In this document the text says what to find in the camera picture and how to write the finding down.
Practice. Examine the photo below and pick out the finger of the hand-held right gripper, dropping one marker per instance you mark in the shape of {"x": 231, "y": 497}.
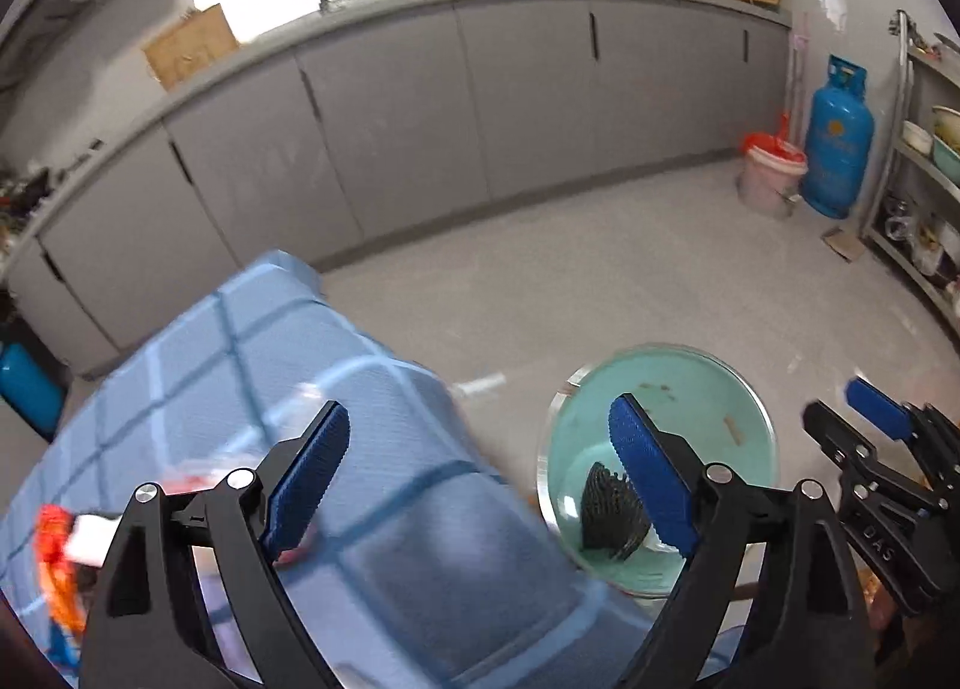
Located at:
{"x": 877, "y": 408}
{"x": 832, "y": 434}

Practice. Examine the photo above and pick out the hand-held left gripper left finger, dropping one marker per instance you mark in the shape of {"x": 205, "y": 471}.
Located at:
{"x": 307, "y": 479}

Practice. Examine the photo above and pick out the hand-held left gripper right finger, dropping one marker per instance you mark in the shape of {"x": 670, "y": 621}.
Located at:
{"x": 652, "y": 486}

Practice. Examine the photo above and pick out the black mesh scrubber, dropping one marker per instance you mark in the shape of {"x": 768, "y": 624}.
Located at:
{"x": 607, "y": 509}

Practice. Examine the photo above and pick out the green plastic basin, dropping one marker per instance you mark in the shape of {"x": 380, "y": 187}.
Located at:
{"x": 690, "y": 389}

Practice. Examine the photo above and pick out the white and black cloth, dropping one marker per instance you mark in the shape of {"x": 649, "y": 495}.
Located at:
{"x": 94, "y": 539}

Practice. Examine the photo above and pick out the red snack wrapper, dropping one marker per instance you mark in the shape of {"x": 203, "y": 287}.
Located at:
{"x": 52, "y": 546}

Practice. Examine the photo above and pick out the blue checked tablecloth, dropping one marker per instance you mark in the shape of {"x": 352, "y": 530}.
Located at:
{"x": 420, "y": 569}

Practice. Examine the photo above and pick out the cardboard piece on floor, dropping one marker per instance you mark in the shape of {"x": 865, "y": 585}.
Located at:
{"x": 844, "y": 244}

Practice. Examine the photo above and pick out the glass jar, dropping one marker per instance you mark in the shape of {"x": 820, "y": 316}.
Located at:
{"x": 902, "y": 220}

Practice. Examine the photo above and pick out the white paper scrap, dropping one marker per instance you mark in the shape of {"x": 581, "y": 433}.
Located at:
{"x": 480, "y": 385}

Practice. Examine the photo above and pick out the metal shelf rack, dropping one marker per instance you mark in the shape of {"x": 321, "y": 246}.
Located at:
{"x": 896, "y": 156}

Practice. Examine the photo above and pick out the tall blue gas cylinder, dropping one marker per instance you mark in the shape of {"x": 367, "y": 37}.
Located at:
{"x": 836, "y": 141}

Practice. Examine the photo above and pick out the white ceramic bowl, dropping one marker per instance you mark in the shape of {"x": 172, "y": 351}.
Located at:
{"x": 916, "y": 137}

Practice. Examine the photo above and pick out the green enamel bowl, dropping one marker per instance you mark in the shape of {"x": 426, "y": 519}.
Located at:
{"x": 946, "y": 141}

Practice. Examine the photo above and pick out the blue gas cylinder under counter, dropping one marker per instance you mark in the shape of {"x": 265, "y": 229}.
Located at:
{"x": 30, "y": 389}

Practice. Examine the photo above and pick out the grey kitchen cabinet run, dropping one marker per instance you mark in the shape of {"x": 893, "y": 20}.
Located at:
{"x": 390, "y": 119}

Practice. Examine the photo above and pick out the large cardboard box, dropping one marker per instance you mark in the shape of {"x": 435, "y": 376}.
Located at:
{"x": 191, "y": 47}

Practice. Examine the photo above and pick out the grey range hood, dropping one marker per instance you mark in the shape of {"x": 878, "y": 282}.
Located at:
{"x": 45, "y": 21}

